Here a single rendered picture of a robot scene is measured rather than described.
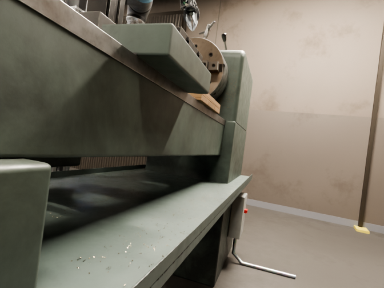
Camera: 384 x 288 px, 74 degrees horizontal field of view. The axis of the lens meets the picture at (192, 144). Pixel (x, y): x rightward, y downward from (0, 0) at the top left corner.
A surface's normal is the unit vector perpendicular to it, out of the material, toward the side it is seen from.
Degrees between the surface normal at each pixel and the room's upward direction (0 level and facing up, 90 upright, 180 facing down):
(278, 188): 90
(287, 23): 90
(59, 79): 90
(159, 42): 90
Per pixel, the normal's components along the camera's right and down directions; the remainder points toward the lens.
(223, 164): -0.30, -0.04
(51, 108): 0.95, 0.12
